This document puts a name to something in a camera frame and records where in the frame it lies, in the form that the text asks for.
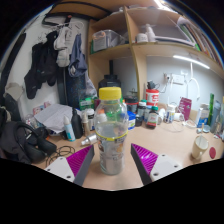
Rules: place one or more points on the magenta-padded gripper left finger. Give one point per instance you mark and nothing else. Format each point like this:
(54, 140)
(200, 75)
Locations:
(79, 160)

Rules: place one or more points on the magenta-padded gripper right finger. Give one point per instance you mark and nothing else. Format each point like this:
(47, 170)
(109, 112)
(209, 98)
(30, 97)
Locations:
(146, 158)

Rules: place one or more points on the clear yellow-capped drink bottle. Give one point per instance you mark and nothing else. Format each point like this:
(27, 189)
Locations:
(111, 140)

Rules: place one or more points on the silver metallic tube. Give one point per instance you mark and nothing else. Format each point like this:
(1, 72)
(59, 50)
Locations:
(89, 140)

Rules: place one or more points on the white and blue spray bottle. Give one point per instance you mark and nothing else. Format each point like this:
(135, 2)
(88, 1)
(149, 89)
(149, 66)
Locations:
(69, 130)

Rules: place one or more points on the small black bottle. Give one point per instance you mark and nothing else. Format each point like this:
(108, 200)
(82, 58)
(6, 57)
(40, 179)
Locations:
(77, 125)

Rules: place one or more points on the small beige bottle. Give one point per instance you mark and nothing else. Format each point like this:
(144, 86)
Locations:
(86, 125)

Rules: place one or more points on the black over-ear headphones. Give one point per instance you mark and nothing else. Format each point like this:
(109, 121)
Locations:
(45, 146)

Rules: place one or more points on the dark green-capped supplement bottle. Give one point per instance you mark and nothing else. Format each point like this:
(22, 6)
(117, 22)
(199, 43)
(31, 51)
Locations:
(152, 118)

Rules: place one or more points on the white blue-labelled pill bottle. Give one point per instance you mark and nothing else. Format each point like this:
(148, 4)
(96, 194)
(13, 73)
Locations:
(170, 115)

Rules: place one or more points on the white crumpled paper sheet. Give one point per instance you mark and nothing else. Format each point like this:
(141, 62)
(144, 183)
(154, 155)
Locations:
(55, 116)

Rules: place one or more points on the cream ceramic mug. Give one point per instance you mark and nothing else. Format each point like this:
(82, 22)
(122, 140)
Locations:
(199, 148)

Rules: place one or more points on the red and white canister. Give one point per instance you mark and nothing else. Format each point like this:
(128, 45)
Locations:
(152, 97)

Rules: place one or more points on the pale stirring stick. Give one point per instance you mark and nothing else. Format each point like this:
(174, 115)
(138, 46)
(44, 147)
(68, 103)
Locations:
(202, 130)

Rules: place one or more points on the magenta pouch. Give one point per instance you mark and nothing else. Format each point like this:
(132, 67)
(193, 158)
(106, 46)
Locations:
(185, 108)

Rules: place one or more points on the blue and white box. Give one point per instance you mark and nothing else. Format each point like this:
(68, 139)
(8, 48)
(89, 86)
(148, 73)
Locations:
(202, 115)

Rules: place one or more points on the tall green bottle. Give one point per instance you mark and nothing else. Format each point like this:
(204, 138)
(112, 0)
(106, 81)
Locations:
(211, 108)

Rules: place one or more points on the grey shaker bottle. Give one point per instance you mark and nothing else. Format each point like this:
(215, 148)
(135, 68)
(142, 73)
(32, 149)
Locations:
(216, 115)

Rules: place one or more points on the large black jar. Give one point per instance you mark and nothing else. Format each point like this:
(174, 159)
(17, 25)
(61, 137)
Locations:
(109, 81)

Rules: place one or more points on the black hanging garment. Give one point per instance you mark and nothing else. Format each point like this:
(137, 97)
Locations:
(40, 66)

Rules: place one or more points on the blue-grey hanging garment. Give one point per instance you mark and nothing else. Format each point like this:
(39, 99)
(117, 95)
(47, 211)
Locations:
(78, 56)

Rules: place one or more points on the LED light bar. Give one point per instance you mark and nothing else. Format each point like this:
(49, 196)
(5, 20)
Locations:
(191, 61)

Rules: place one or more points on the white hanging socks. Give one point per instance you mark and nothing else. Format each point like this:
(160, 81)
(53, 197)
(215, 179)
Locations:
(65, 43)

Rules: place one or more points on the ceiling light tube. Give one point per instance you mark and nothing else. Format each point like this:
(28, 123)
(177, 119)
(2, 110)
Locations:
(159, 3)

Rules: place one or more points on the white wall power strip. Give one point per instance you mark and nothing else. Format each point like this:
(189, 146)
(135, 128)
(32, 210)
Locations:
(176, 79)

